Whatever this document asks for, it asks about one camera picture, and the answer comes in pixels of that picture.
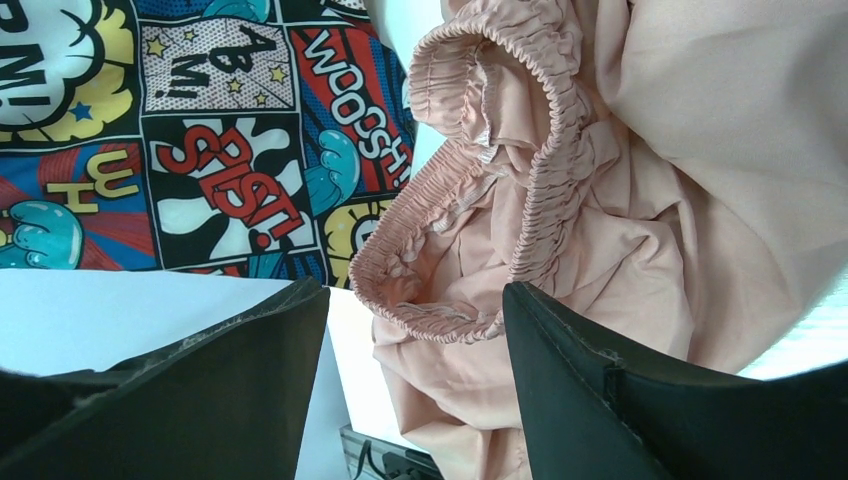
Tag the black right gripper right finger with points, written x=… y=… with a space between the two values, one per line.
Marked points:
x=595 y=404

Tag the pink shorts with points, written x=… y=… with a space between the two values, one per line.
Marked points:
x=674 y=170

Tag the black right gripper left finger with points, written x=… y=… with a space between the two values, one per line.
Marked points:
x=229 y=402

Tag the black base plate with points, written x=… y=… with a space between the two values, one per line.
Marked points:
x=369 y=458

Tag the colourful comic print shorts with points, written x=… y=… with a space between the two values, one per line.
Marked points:
x=257 y=139

